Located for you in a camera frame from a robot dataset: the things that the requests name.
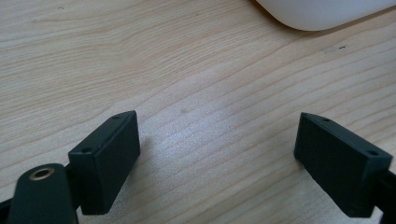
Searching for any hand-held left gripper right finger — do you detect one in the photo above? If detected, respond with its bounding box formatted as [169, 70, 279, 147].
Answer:
[293, 112, 394, 218]

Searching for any white plastic container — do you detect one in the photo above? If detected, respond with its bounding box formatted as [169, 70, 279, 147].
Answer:
[254, 0, 396, 32]

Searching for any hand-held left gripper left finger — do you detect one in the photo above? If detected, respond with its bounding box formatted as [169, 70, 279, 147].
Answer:
[67, 110, 141, 216]

